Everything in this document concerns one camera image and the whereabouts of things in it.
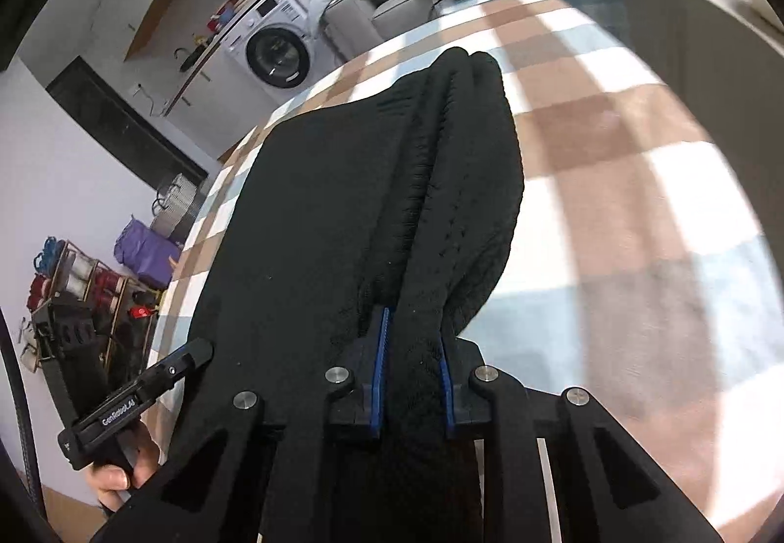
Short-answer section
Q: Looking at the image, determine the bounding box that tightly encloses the white washing machine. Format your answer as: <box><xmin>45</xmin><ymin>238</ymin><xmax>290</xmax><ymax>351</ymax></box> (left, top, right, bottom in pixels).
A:
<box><xmin>219</xmin><ymin>0</ymin><xmax>316</xmax><ymax>91</ymax></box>

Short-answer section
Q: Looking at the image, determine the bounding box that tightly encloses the dark glass door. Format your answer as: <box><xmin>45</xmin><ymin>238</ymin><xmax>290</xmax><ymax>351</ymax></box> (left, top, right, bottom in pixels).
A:
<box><xmin>46</xmin><ymin>58</ymin><xmax>209</xmax><ymax>192</ymax></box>

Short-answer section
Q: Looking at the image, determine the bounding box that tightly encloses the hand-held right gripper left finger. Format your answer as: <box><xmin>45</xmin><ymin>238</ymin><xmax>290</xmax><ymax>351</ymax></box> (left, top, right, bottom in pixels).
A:
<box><xmin>92</xmin><ymin>307</ymin><xmax>393</xmax><ymax>543</ymax></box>

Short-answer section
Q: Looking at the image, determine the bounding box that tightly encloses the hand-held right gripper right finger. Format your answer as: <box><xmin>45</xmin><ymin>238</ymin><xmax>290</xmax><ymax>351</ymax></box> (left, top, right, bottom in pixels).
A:
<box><xmin>438</xmin><ymin>335</ymin><xmax>727</xmax><ymax>543</ymax></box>

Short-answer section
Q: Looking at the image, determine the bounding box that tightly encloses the kitchen counter with cabinets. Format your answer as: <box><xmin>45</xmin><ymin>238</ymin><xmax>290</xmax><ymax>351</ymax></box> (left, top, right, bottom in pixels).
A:
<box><xmin>122</xmin><ymin>0</ymin><xmax>283</xmax><ymax>164</ymax></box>

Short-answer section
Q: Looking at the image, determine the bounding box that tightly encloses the person's left hand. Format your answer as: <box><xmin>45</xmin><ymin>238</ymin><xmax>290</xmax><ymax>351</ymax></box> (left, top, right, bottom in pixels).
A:
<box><xmin>82</xmin><ymin>417</ymin><xmax>161</xmax><ymax>513</ymax></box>

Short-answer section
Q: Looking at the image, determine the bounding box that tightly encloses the black bag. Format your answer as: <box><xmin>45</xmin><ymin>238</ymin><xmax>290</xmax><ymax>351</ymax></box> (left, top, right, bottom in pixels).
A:
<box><xmin>30</xmin><ymin>298</ymin><xmax>108</xmax><ymax>418</ymax></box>

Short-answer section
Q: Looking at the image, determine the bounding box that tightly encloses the brown blue checkered tablecloth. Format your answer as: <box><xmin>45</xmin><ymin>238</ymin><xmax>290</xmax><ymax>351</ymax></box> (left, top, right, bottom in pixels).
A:
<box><xmin>144</xmin><ymin>0</ymin><xmax>784</xmax><ymax>538</ymax></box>

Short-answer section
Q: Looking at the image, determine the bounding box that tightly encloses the woven laundry basket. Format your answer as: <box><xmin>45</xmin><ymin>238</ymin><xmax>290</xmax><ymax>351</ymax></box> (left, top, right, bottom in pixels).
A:
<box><xmin>152</xmin><ymin>172</ymin><xmax>200</xmax><ymax>244</ymax></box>

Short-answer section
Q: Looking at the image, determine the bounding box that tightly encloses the black knit sweater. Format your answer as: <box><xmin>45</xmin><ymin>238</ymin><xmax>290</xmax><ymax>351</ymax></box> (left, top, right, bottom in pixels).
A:
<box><xmin>187</xmin><ymin>46</ymin><xmax>526</xmax><ymax>543</ymax></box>

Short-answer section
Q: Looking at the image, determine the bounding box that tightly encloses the red container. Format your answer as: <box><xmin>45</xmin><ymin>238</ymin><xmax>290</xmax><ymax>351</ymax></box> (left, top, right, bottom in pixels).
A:
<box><xmin>207</xmin><ymin>0</ymin><xmax>237</xmax><ymax>32</ymax></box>

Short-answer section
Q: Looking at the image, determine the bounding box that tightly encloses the purple bag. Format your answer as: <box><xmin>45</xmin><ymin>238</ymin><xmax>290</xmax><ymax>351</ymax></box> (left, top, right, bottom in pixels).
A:
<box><xmin>113</xmin><ymin>218</ymin><xmax>183</xmax><ymax>292</ymax></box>

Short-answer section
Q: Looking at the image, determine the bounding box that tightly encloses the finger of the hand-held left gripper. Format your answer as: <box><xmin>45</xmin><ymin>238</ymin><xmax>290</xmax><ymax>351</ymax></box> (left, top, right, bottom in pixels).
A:
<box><xmin>144</xmin><ymin>338</ymin><xmax>215</xmax><ymax>397</ymax></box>

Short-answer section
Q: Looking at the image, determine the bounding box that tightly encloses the wooden shoe rack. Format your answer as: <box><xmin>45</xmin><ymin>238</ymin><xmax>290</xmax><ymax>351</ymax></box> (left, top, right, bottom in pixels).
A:
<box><xmin>24</xmin><ymin>237</ymin><xmax>161</xmax><ymax>391</ymax></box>

